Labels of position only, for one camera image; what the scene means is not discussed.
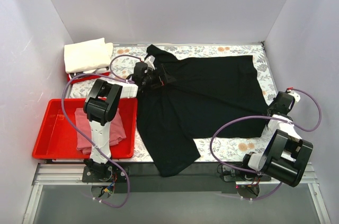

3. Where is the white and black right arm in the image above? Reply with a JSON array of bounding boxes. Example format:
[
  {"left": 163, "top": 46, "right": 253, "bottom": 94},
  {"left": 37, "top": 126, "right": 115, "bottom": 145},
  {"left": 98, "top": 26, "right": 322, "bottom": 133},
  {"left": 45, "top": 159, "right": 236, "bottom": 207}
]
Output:
[{"left": 239, "top": 89, "right": 313, "bottom": 187}]

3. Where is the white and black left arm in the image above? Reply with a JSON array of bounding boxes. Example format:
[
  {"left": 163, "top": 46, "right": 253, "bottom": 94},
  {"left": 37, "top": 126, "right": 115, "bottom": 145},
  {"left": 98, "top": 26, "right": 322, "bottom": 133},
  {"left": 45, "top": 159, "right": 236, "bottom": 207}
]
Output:
[{"left": 83, "top": 62, "right": 176, "bottom": 182}]

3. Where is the folded black white striped t-shirt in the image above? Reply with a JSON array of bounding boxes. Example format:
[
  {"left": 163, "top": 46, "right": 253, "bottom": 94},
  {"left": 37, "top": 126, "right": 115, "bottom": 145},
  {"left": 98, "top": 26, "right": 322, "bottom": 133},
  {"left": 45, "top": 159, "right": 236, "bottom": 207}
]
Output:
[{"left": 67, "top": 67, "right": 110, "bottom": 79}]

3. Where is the small red tray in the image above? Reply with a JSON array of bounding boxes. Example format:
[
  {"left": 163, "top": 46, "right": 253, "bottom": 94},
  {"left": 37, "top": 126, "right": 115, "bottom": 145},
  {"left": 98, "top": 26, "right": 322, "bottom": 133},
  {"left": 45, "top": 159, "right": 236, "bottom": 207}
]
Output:
[{"left": 67, "top": 72, "right": 110, "bottom": 84}]

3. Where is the folded cream white t-shirt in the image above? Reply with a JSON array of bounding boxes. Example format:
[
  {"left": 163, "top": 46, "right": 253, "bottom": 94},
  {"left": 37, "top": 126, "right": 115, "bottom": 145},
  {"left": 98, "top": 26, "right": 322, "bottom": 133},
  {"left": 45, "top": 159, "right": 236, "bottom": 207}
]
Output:
[{"left": 64, "top": 38, "right": 113, "bottom": 74}]

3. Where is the floral patterned table mat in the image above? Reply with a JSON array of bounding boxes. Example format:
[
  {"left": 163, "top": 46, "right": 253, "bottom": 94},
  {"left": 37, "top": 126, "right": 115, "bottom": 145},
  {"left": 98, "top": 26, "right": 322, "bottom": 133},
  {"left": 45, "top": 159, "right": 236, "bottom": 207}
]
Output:
[{"left": 66, "top": 45, "right": 279, "bottom": 163}]

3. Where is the pink t-shirt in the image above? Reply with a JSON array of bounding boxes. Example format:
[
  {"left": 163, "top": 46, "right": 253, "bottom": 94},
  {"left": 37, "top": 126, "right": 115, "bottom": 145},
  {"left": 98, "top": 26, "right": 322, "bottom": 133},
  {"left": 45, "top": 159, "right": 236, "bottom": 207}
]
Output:
[{"left": 74, "top": 108, "right": 127, "bottom": 155}]

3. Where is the large red plastic tray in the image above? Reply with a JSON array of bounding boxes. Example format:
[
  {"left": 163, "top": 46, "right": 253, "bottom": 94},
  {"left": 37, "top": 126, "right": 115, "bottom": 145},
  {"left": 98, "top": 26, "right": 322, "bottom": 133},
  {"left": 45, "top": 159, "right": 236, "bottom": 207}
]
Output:
[{"left": 32, "top": 98, "right": 137, "bottom": 159}]

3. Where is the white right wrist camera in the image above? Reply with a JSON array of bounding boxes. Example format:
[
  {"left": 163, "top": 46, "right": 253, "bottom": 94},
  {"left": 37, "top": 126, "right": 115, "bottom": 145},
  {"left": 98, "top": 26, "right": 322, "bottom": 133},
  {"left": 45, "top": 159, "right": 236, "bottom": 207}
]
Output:
[{"left": 286, "top": 87, "right": 301, "bottom": 103}]

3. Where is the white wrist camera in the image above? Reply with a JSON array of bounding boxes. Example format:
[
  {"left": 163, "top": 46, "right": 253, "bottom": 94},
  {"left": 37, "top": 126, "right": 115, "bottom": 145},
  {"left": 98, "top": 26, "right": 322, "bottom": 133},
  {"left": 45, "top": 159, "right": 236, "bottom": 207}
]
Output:
[
  {"left": 286, "top": 87, "right": 301, "bottom": 103},
  {"left": 144, "top": 56, "right": 155, "bottom": 70}
]

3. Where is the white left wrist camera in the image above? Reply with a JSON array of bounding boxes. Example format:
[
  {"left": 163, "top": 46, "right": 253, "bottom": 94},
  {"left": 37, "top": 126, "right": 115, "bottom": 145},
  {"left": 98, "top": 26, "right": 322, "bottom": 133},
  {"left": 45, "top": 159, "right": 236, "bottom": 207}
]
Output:
[{"left": 144, "top": 56, "right": 155, "bottom": 70}]

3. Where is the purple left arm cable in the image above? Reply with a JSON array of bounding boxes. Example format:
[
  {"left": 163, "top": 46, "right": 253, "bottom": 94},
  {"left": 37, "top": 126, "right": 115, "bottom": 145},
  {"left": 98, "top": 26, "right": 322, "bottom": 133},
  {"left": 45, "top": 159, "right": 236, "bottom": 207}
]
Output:
[{"left": 60, "top": 55, "right": 149, "bottom": 209}]

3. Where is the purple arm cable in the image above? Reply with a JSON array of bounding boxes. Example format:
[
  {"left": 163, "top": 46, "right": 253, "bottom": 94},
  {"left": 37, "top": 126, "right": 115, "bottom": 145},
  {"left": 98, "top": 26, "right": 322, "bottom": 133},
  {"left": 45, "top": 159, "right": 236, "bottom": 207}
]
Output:
[
  {"left": 60, "top": 55, "right": 149, "bottom": 209},
  {"left": 209, "top": 88, "right": 323, "bottom": 201}
]

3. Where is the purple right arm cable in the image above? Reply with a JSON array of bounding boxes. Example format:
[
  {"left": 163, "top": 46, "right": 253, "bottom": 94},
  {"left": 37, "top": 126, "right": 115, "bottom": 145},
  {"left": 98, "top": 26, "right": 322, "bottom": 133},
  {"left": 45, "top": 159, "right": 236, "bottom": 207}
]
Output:
[{"left": 209, "top": 88, "right": 323, "bottom": 201}]

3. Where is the aluminium frame rail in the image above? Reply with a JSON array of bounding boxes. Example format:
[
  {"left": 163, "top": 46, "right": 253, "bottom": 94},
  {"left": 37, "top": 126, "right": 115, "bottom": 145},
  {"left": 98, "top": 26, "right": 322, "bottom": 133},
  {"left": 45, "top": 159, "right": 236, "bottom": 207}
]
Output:
[{"left": 32, "top": 162, "right": 319, "bottom": 184}]

